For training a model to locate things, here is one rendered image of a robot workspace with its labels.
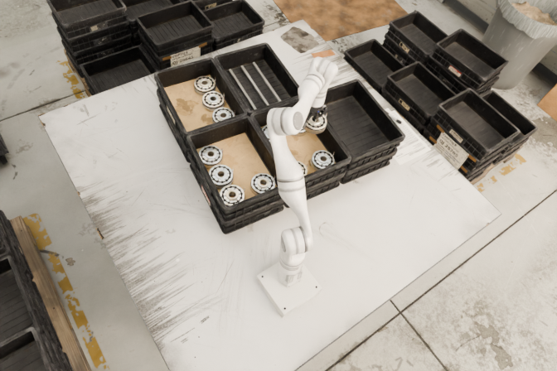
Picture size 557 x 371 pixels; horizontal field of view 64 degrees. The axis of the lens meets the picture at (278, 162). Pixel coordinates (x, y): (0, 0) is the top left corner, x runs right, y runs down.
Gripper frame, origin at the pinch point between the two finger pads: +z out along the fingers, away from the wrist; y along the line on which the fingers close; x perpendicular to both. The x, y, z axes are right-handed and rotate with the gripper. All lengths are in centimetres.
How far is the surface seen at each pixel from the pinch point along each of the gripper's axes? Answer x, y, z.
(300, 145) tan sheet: 1.2, -0.2, 17.2
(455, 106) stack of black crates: 10, 123, 50
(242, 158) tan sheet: 4.9, -27.7, 17.5
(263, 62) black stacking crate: 56, 9, 17
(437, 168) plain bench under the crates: -31, 63, 30
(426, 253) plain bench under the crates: -65, 29, 30
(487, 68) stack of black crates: 28, 168, 49
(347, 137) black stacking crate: -3.6, 22.9, 17.2
